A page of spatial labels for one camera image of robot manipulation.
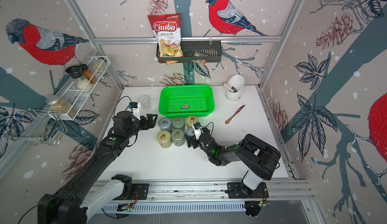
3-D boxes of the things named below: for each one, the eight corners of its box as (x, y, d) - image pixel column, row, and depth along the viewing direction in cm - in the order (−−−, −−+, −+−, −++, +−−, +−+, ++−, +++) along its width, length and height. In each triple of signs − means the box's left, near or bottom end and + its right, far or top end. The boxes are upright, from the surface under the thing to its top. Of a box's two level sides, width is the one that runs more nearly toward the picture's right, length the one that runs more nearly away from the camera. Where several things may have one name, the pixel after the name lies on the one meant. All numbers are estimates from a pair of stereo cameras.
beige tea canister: (159, 148, 90) (155, 141, 83) (161, 135, 96) (158, 128, 89) (172, 148, 90) (169, 141, 83) (173, 135, 96) (171, 128, 89)
